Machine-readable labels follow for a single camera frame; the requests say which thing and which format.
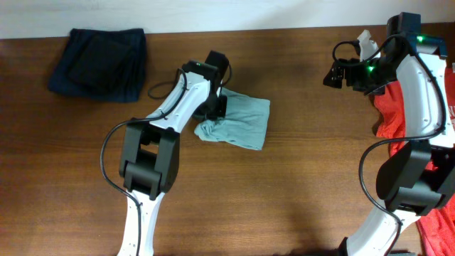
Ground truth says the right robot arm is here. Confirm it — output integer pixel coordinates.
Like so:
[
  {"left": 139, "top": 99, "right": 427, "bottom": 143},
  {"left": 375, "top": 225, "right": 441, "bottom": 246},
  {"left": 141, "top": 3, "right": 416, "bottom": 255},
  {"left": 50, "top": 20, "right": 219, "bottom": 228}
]
[{"left": 323, "top": 12, "right": 454, "bottom": 255}]

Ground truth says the red printed t-shirt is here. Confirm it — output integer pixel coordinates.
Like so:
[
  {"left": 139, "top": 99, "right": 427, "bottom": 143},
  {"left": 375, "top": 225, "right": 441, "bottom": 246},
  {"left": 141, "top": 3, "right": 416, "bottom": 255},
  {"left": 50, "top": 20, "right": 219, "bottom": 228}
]
[{"left": 373, "top": 81, "right": 454, "bottom": 256}]

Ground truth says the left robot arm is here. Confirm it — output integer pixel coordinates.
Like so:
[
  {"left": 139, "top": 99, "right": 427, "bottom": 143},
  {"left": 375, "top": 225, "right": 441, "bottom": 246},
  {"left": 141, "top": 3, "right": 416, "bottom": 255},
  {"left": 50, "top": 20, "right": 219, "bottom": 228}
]
[{"left": 119, "top": 50, "right": 231, "bottom": 255}]

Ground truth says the folded navy blue garment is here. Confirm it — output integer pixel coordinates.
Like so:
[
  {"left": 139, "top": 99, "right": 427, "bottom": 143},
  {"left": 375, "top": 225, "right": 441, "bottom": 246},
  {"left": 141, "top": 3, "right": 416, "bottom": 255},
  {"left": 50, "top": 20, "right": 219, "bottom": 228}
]
[{"left": 48, "top": 28, "right": 147, "bottom": 103}]

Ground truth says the light grey-green t-shirt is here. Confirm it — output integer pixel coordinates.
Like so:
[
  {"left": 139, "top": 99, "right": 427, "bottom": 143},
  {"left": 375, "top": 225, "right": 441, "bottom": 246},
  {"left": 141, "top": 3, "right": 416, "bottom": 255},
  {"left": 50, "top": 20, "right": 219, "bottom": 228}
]
[{"left": 194, "top": 89, "right": 270, "bottom": 151}]

